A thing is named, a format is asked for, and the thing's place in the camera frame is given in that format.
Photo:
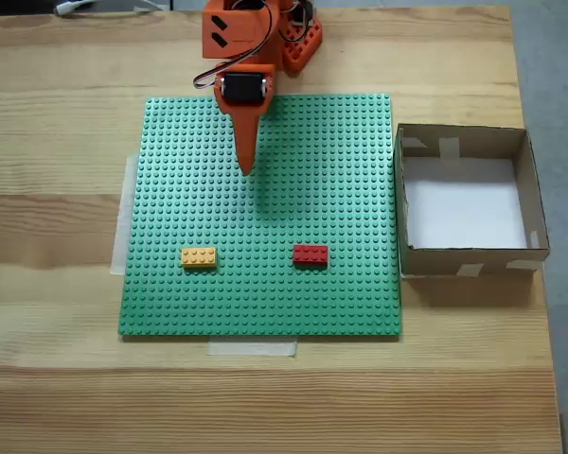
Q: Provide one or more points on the green lego baseplate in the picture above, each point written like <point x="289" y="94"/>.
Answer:
<point x="265" y="293"/>

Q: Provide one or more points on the red lego block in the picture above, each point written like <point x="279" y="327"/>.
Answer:
<point x="311" y="255"/>

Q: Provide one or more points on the masking tape strip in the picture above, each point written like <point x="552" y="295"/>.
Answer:
<point x="251" y="348"/>
<point x="120" y="227"/>

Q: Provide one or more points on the yellow lego block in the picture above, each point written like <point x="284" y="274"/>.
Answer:
<point x="200" y="258"/>

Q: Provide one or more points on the cardboard box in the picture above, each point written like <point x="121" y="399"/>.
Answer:
<point x="535" y="189"/>

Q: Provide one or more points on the white paper sheet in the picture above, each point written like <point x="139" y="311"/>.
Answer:
<point x="464" y="208"/>

